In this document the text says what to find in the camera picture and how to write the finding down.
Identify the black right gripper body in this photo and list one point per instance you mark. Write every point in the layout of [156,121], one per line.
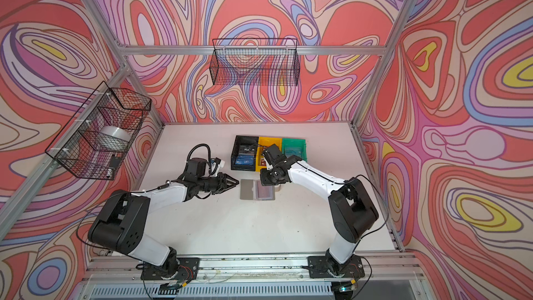
[269,178]

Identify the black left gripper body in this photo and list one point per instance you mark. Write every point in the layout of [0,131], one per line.
[209,184]

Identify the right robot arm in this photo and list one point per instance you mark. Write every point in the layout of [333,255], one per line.
[353,211]

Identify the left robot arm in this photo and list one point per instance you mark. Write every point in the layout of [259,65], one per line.
[120,225]

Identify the blue VIP card in bin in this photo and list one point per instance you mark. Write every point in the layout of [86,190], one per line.
[244,160]

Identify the black plastic bin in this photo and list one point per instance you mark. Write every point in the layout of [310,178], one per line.
[244,153]

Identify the green plastic bin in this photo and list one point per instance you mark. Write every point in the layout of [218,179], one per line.
[294,146]

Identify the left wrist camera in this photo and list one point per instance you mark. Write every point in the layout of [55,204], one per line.
[201,167]

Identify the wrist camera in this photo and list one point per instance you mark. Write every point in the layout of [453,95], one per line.
[272,156]
[201,167]

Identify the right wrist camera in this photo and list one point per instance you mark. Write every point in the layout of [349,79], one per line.
[272,156]

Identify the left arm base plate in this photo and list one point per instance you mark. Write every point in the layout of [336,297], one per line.
[183,269]

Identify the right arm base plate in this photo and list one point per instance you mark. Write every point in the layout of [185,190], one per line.
[322,267]

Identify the black wire basket left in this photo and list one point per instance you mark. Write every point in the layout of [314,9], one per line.
[97,140]

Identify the black wire basket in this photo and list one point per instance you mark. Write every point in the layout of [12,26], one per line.
[97,140]
[255,62]

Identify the black wire basket back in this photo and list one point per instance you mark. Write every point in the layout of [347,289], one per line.
[255,62]

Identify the aluminium front rail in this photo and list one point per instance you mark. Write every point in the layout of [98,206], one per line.
[379,275]

